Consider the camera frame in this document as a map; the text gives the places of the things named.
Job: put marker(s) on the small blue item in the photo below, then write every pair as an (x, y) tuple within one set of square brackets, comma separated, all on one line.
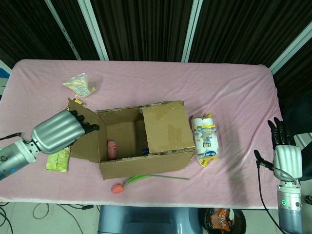
[(145, 151)]

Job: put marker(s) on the toilet paper roll pack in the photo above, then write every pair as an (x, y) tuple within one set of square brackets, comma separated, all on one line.
[(206, 141)]

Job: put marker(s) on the green snack packet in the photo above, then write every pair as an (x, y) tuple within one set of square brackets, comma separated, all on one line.
[(57, 163)]

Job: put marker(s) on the pink foam table cover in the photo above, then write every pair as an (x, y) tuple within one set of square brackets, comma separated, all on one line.
[(158, 80)]

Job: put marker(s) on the pink white bottle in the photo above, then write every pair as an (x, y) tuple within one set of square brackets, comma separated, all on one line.
[(112, 148)]

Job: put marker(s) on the orange snack wrapper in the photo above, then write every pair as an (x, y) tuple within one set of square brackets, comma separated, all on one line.
[(221, 219)]

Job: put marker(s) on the artificial pink tulip flower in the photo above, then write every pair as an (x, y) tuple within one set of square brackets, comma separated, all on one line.
[(118, 188)]

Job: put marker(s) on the black waste bin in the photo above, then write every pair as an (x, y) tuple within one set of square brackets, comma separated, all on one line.
[(240, 219)]

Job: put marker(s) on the white partition frame post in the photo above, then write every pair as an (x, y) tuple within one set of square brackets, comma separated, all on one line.
[(192, 30), (93, 30), (292, 46), (63, 30)]

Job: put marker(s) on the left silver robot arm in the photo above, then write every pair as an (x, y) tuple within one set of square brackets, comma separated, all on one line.
[(14, 158)]

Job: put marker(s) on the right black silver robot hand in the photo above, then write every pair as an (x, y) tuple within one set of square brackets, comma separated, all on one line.
[(288, 163)]

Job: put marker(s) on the small red yellow carton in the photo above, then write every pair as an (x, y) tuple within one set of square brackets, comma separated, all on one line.
[(80, 101)]

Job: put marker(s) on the white cabinet with blue label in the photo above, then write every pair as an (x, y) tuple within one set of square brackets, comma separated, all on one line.
[(3, 75)]

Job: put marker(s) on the clear bag of snacks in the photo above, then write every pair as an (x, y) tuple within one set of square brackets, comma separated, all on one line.
[(79, 85)]

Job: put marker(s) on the brown cardboard shipping box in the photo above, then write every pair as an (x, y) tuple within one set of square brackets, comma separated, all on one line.
[(168, 131)]

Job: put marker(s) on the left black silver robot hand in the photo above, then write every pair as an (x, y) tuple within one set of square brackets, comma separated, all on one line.
[(56, 132)]

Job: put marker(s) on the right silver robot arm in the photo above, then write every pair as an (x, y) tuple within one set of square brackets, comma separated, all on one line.
[(290, 212)]

